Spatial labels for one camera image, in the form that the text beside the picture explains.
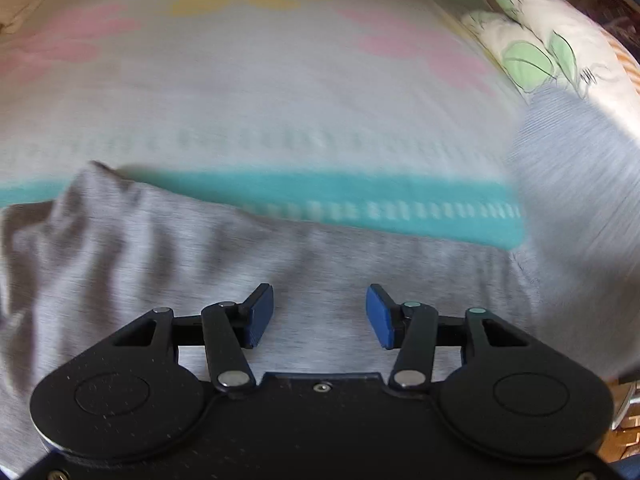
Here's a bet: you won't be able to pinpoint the dark cloth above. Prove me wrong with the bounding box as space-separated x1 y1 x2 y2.
575 0 640 63

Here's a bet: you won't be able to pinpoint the white pillow with green leaves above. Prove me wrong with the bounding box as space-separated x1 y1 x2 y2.
459 0 640 107

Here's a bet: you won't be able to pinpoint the flower print bed sheet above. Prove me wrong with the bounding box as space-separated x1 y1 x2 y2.
0 0 531 253

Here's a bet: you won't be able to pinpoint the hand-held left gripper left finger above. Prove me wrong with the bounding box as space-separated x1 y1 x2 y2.
112 283 275 392

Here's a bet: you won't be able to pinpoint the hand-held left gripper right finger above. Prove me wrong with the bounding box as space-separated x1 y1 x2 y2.
366 284 531 392

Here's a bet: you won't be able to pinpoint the grey pants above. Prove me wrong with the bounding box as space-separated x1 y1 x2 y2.
0 82 640 480

